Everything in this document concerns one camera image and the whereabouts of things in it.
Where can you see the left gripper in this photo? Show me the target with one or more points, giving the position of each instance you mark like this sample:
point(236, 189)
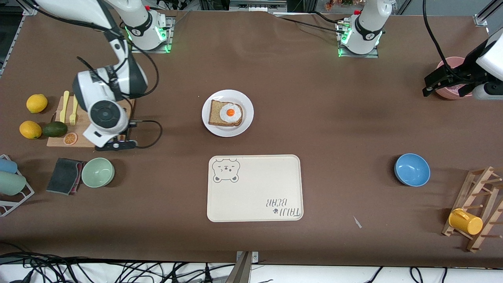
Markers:
point(465, 73)

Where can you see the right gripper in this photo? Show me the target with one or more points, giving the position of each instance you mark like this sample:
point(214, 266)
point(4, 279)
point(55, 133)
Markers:
point(126, 132)

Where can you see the brown toast slice with egg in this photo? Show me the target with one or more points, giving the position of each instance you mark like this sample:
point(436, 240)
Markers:
point(215, 114)

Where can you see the white round plate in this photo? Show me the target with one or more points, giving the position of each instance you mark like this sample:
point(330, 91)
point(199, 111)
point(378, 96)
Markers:
point(228, 131)

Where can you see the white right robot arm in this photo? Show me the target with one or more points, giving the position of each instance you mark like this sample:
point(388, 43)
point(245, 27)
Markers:
point(100, 84)

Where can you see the pink bowl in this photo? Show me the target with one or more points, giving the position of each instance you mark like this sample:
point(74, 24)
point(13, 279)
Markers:
point(452, 95)

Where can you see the orange slice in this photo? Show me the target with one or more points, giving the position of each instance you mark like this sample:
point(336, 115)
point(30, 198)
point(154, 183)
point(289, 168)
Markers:
point(70, 138)

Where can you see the yellow plastic fork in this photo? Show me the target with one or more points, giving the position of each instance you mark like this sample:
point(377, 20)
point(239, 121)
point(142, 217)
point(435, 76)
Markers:
point(74, 114)

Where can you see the light green bowl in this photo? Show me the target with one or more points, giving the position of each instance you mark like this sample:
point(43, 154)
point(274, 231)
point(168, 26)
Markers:
point(98, 173)

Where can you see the wooden cutting board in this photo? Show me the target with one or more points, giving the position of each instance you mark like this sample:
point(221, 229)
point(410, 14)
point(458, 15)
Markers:
point(55, 142)

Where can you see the dark green avocado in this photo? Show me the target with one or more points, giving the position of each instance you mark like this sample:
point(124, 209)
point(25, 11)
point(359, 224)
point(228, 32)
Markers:
point(55, 129)

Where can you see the yellow plastic knife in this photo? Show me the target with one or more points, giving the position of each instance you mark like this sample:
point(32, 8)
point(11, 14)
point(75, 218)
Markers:
point(65, 106)

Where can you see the dark grey folded cloth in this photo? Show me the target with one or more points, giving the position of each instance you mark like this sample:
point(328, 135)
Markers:
point(63, 177)

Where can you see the yellow lemon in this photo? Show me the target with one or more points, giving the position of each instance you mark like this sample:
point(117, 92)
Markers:
point(30, 130)
point(37, 103)

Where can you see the blue cup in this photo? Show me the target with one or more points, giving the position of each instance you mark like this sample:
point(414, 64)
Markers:
point(7, 166)

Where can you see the pale green cup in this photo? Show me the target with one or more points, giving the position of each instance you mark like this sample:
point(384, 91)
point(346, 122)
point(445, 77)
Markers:
point(11, 183)

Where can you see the blue bowl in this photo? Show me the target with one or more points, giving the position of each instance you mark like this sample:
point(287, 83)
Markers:
point(412, 170)

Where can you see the wooden mug rack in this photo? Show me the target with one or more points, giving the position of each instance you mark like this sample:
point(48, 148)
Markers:
point(481, 196)

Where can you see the fried egg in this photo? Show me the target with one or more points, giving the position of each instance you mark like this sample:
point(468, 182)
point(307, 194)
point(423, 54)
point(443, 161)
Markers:
point(230, 113)

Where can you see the yellow mug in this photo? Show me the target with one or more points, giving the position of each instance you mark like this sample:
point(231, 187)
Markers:
point(465, 222)

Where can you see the cream bear print tray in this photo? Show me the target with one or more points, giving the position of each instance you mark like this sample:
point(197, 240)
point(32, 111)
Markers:
point(255, 192)

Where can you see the small white paper scrap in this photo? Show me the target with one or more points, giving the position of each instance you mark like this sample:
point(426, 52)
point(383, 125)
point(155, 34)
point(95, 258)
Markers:
point(357, 222)

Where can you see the aluminium frame profile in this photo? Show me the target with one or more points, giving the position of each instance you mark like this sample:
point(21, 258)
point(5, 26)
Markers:
point(485, 15)
point(28, 11)

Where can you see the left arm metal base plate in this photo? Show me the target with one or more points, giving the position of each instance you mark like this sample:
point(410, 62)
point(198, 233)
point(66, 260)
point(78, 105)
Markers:
point(371, 56)

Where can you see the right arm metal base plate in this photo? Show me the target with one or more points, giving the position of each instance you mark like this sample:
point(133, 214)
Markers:
point(137, 50)

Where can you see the metal table edge bracket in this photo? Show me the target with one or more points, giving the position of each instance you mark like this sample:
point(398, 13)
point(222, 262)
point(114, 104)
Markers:
point(243, 271)

